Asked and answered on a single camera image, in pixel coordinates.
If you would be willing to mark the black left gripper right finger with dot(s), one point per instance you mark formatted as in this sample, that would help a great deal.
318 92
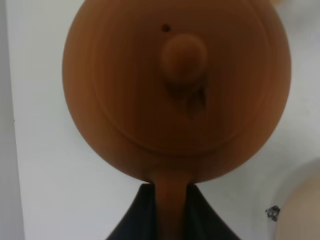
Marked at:
201 222

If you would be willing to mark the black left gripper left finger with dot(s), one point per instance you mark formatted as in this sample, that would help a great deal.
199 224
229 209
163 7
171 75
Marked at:
140 221

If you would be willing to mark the brown teapot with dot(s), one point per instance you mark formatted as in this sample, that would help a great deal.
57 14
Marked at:
176 92

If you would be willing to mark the beige round teapot coaster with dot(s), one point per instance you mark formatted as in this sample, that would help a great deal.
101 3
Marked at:
299 201

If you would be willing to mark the far orange saucer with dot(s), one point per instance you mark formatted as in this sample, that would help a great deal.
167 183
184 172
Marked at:
276 2

